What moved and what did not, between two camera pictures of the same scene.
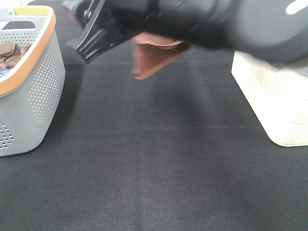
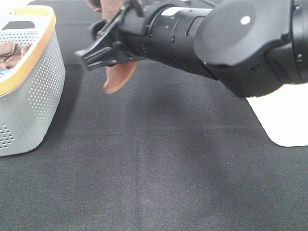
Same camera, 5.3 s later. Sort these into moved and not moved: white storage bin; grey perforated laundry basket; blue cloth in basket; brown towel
Moved: brown towel
Not moved: blue cloth in basket; white storage bin; grey perforated laundry basket
